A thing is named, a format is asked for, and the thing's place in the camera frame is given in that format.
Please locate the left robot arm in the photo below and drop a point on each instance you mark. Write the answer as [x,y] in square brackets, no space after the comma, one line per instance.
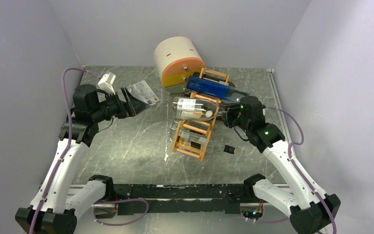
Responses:
[52,211]

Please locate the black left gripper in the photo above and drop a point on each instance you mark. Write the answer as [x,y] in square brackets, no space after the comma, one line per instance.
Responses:
[132,107]

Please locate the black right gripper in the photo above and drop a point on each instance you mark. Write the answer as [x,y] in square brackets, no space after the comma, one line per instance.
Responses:
[232,108]

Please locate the round clear glass bottle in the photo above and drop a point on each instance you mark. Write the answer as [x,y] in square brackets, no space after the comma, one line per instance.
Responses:
[196,109]

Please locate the wooden wine rack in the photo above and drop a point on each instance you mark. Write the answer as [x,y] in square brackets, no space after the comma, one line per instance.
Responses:
[196,126]

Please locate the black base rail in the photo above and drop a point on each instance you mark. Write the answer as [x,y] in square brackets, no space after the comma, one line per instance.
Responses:
[187,198]

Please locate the round three-drawer storage box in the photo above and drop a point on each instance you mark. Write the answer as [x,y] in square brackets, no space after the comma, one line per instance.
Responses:
[176,59]

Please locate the white plastic card package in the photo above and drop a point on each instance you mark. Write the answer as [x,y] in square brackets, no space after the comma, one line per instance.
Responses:
[145,93]

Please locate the blue square glass bottle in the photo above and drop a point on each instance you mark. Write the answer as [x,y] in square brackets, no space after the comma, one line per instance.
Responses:
[216,89]

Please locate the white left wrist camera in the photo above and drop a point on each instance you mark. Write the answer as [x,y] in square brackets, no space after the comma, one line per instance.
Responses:
[106,83]

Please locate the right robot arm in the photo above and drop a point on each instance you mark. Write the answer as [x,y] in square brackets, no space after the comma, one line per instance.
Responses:
[308,207]

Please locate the square clear black-capped bottle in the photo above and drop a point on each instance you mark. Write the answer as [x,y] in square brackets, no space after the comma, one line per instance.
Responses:
[216,143]

